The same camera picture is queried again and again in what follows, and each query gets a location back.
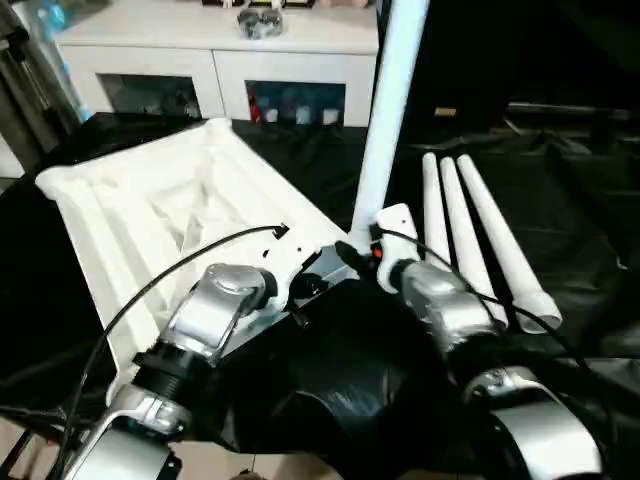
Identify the white plastic table leg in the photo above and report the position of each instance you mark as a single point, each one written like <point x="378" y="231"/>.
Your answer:
<point x="395" y="100"/>
<point x="435" y="200"/>
<point x="505" y="240"/>
<point x="465" y="225"/>

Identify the dark rounded robot body part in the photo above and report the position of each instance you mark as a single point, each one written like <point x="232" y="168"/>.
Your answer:
<point x="249" y="475"/>

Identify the white cabinet with glass doors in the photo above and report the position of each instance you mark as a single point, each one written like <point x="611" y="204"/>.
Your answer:
<point x="200" y="60"/>

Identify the black backdrop cloth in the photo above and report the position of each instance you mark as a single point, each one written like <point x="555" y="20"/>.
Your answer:
<point x="525" y="50"/>

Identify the blue white wrapped roll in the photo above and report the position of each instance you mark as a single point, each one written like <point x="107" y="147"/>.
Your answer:
<point x="60" y="65"/>

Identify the grey curtain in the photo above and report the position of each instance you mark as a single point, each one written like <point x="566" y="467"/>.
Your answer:
<point x="25" y="90"/>

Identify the black folding table frame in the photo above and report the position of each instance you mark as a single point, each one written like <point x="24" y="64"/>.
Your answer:
<point x="20" y="455"/>

